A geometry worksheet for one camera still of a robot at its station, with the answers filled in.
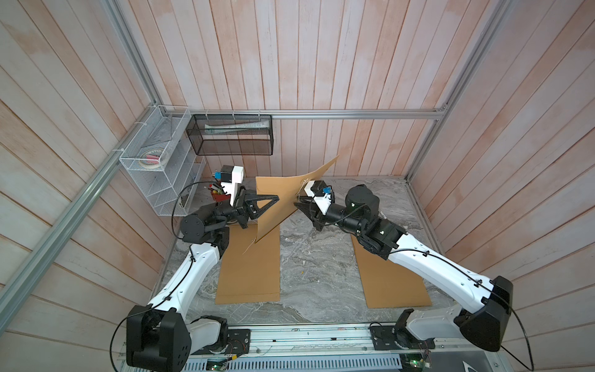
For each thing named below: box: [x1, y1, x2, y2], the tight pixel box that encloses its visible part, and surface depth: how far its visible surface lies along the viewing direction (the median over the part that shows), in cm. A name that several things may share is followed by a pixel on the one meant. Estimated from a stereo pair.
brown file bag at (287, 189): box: [255, 155, 340, 243], surface depth 55 cm
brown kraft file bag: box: [215, 223, 281, 305], surface depth 92 cm
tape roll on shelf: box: [139, 148, 163, 169], surface depth 75 cm
